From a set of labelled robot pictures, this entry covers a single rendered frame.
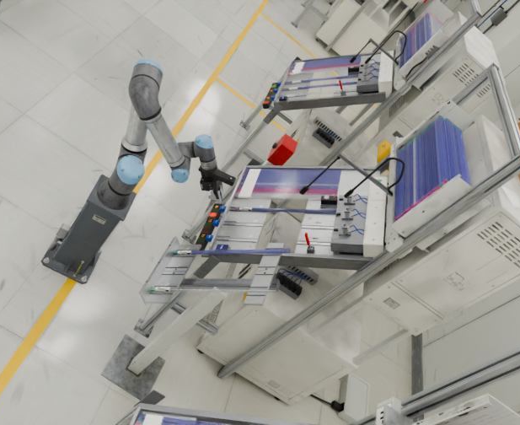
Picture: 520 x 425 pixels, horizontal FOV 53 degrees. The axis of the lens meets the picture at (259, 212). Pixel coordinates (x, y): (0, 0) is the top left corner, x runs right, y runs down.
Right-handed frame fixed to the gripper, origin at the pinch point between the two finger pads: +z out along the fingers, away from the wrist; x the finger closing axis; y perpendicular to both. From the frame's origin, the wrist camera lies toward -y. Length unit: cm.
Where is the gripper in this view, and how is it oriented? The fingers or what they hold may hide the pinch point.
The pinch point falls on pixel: (221, 201)
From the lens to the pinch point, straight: 252.6
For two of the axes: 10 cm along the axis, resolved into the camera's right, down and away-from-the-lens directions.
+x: -2.2, 6.1, -7.6
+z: 1.3, 7.9, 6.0
